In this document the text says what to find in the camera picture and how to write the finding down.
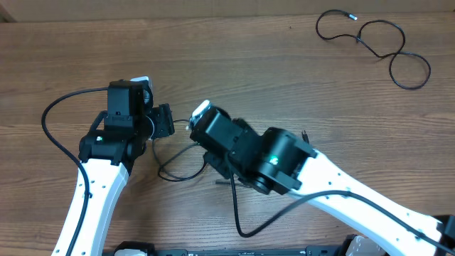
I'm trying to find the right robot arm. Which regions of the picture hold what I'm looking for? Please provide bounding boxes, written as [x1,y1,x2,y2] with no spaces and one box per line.
[187,101,454,255]

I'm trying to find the black usb cable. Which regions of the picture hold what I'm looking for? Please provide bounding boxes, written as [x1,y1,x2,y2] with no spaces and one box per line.
[315,9,432,90]
[151,119,310,186]

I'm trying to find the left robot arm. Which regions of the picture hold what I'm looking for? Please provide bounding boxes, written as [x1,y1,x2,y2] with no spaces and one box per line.
[53,76,175,255]

